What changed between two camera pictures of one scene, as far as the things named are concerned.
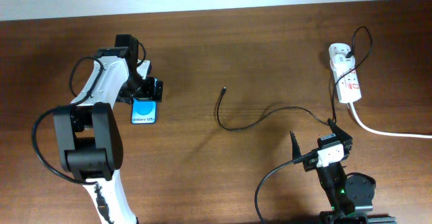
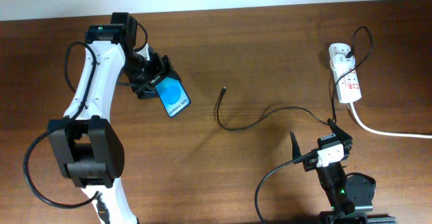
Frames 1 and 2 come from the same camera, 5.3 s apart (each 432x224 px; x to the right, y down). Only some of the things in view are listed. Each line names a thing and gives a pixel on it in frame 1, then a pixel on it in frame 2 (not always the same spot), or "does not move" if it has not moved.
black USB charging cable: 300,108 does not move
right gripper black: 346,139 does not move
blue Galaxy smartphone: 144,111 → 173,95
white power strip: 347,83 does not move
